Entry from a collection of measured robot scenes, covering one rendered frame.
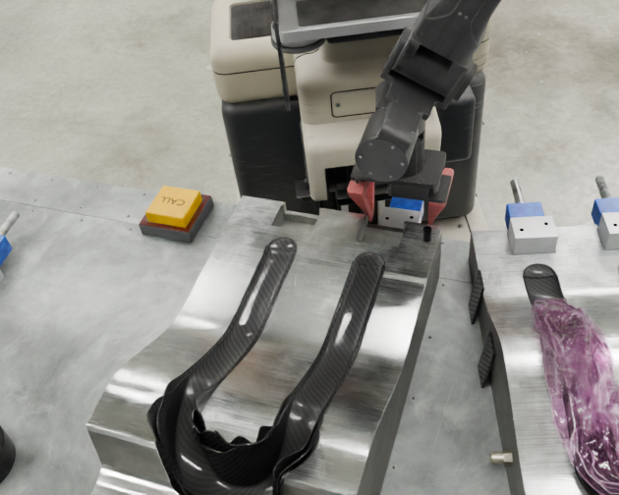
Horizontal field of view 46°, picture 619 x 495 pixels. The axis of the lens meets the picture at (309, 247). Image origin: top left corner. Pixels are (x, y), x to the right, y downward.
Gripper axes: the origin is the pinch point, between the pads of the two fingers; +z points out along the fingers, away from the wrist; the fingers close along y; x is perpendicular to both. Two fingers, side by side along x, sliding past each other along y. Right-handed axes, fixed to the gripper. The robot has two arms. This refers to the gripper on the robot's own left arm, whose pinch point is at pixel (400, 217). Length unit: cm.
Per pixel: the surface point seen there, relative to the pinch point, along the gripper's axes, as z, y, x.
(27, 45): 84, -196, 162
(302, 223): -1.6, -11.8, -5.2
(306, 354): -3.9, -4.6, -26.3
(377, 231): -2.4, -1.8, -5.4
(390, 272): -4.3, 1.6, -13.5
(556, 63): 83, 21, 178
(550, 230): -3.6, 18.5, -2.4
